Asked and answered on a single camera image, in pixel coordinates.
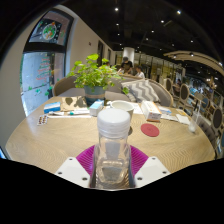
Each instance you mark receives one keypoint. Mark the white printed leaflet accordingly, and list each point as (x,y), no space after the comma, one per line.
(137,108)

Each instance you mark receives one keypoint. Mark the grey curved sofa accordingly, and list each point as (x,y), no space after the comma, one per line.
(65,86)

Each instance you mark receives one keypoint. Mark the grey tufted chair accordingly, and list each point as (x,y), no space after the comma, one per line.
(208,131)

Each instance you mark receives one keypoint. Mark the white orange carton box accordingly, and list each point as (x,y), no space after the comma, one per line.
(150,110)

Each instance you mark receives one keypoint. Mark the light blue carton box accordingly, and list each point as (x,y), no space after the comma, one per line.
(96,108)

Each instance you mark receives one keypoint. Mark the window with colourful decals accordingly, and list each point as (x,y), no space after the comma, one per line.
(40,73)

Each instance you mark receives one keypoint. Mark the white ceramic mug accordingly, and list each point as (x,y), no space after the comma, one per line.
(121,104)

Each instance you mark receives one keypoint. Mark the person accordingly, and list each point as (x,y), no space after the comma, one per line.
(126,65)
(139,73)

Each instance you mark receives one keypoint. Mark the white round column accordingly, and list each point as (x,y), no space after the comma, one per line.
(128,55)

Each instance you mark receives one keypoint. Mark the pill blister pack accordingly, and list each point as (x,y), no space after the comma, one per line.
(42,120)

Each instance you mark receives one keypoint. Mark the small blue white box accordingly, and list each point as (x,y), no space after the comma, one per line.
(52,107)

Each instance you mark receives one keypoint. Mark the green potted plant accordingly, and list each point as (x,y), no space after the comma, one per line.
(93,75)

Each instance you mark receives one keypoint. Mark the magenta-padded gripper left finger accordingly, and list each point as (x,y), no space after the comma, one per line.
(71,170)

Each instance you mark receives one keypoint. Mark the grey white chevron cushion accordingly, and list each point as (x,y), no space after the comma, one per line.
(141,90)

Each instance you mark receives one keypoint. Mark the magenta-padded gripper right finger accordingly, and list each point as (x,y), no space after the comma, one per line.
(151,170)

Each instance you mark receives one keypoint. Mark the flat round red coaster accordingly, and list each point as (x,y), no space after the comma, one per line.
(150,130)

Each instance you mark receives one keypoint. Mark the clear white-capped water bottle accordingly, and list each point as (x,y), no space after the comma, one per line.
(112,153)

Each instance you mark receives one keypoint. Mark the group of ceiling spotlights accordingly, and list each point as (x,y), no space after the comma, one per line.
(178,12)

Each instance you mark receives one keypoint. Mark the group of round-backed chairs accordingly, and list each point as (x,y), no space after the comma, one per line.
(183,95)

